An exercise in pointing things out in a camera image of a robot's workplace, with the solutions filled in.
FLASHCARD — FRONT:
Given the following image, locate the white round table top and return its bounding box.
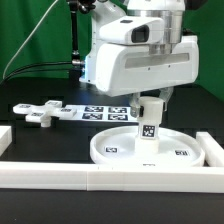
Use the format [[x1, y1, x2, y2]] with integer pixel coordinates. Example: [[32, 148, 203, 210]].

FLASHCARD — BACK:
[[90, 126, 205, 168]]

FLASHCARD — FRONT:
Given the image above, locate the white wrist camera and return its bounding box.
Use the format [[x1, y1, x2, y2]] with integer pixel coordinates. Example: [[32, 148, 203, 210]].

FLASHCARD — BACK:
[[99, 16, 165, 45]]

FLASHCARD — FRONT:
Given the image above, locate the black camera stand pole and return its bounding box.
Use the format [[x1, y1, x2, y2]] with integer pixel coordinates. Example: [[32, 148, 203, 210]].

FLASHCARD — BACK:
[[66, 0, 83, 77]]

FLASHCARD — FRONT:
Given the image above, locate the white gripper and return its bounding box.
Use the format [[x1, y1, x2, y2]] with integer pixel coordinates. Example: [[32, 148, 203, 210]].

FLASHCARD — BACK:
[[96, 36, 199, 118]]

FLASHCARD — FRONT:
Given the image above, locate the white fence bar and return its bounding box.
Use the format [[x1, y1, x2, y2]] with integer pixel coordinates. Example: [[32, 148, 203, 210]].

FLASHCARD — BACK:
[[0, 162, 224, 193], [196, 132, 224, 167], [0, 126, 12, 156]]

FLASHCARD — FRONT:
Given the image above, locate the black cable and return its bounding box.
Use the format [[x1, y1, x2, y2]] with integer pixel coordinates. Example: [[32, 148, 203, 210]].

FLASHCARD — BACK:
[[0, 60, 74, 84]]

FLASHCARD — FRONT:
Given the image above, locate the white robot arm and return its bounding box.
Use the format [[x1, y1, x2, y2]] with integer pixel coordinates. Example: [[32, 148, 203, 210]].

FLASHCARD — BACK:
[[80, 0, 199, 117]]

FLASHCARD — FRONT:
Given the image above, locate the white right fence bar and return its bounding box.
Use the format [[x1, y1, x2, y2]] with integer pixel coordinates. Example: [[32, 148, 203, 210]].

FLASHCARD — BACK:
[[196, 132, 224, 167]]

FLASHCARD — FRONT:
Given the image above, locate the white left fence bar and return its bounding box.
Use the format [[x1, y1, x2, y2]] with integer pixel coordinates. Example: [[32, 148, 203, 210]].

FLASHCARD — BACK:
[[0, 126, 12, 156]]

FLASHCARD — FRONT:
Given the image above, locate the white marker sheet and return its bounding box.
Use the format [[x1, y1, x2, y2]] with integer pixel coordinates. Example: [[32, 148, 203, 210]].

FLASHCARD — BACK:
[[65, 105, 137, 123]]

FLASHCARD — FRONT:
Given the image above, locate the grey cable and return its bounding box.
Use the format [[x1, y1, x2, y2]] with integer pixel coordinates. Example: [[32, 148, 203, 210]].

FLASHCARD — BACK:
[[1, 0, 60, 80]]

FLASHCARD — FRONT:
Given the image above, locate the white cross-shaped table base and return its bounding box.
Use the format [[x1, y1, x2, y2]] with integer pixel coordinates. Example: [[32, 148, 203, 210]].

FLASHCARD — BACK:
[[13, 100, 77, 128]]

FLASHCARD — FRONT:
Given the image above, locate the white front fence bar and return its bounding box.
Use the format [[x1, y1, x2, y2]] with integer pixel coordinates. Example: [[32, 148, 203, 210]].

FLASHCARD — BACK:
[[0, 162, 224, 193]]

